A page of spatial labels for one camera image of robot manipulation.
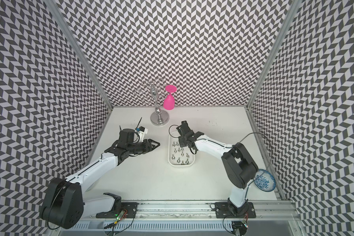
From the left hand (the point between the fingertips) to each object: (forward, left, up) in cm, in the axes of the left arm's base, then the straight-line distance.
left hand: (157, 146), depth 82 cm
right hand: (+8, -16, -6) cm, 19 cm away
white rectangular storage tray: (0, -11, -12) cm, 17 cm away
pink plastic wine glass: (+32, -5, +5) cm, 32 cm away
